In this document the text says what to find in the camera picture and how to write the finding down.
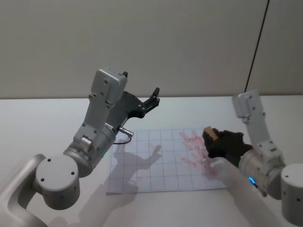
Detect tan wooden eraser block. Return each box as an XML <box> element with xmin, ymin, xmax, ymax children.
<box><xmin>203</xmin><ymin>126</ymin><xmax>219</xmax><ymax>141</ymax></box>

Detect white gridded sheet, red marks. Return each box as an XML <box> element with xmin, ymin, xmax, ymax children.
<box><xmin>105</xmin><ymin>128</ymin><xmax>228</xmax><ymax>195</ymax></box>

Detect dark hanging cable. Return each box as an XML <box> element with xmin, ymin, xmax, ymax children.
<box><xmin>243</xmin><ymin>0</ymin><xmax>271</xmax><ymax>93</ymax></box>

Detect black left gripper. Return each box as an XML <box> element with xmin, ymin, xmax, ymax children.
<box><xmin>110</xmin><ymin>70</ymin><xmax>160</xmax><ymax>130</ymax></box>

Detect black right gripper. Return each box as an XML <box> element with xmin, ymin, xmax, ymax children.
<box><xmin>204</xmin><ymin>127</ymin><xmax>252</xmax><ymax>166</ymax></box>

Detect thin cable with silver plug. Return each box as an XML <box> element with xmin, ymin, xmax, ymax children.
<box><xmin>113</xmin><ymin>127</ymin><xmax>135</xmax><ymax>145</ymax></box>

